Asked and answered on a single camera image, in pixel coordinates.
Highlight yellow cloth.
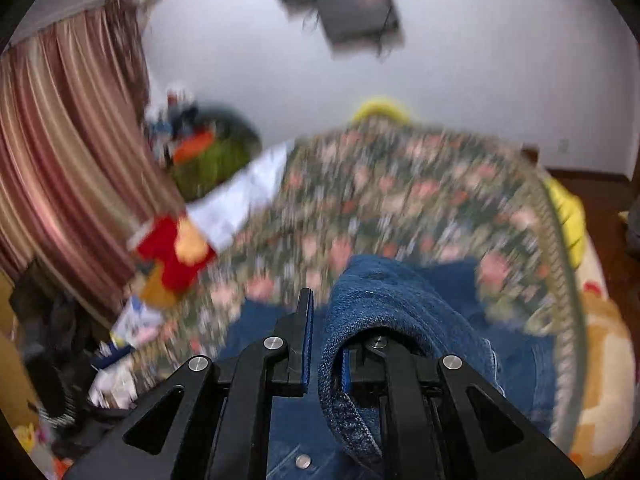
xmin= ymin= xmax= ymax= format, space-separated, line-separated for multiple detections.
xmin=544 ymin=177 xmax=587 ymax=267

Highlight pile of printed papers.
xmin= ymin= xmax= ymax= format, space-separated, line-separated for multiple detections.
xmin=87 ymin=345 xmax=141 ymax=411

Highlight pile of assorted clutter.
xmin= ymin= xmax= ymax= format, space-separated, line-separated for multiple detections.
xmin=145 ymin=85 xmax=211 ymax=161

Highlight orange flat box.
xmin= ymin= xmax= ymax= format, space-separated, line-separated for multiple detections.
xmin=172 ymin=132 xmax=217 ymax=164

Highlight blue denim jeans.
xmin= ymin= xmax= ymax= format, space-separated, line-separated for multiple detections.
xmin=220 ymin=254 xmax=558 ymax=480

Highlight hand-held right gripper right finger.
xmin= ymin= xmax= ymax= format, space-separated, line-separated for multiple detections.
xmin=342 ymin=335 xmax=586 ymax=480

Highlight red and yellow plush toy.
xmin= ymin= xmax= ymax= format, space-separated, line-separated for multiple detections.
xmin=127 ymin=212 xmax=218 ymax=311

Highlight white pillow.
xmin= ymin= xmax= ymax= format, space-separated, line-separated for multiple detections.
xmin=187 ymin=142 xmax=296 ymax=251

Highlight pink striped curtain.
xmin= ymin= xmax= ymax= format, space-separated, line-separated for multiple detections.
xmin=0 ymin=0 xmax=186 ymax=321

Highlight floral patterned blanket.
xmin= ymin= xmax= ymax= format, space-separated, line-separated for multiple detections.
xmin=135 ymin=117 xmax=588 ymax=451

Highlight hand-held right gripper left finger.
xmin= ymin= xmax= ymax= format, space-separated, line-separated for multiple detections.
xmin=65 ymin=288 xmax=314 ymax=480

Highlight blue and white printed box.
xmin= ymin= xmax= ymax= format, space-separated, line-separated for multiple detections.
xmin=107 ymin=295 xmax=166 ymax=351

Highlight bear print bed sheet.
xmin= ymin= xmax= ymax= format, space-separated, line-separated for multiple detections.
xmin=550 ymin=240 xmax=637 ymax=478

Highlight yellow cushion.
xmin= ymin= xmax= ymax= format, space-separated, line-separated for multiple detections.
xmin=350 ymin=95 xmax=416 ymax=123

